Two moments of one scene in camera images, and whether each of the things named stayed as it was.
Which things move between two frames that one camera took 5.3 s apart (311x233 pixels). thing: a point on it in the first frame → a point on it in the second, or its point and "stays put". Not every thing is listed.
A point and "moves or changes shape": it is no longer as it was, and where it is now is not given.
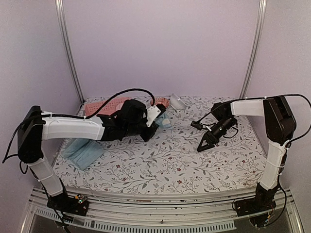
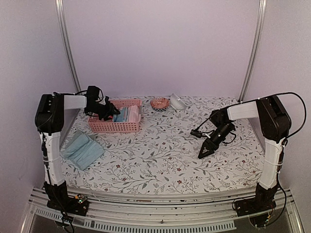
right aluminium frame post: x=254 y=48 stays put
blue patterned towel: x=164 y=121 moves or changes shape
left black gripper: x=147 y=136 → x=111 y=111
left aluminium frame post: x=60 y=6 stays put
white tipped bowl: x=176 y=103 stays put
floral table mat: x=169 y=162 stays put
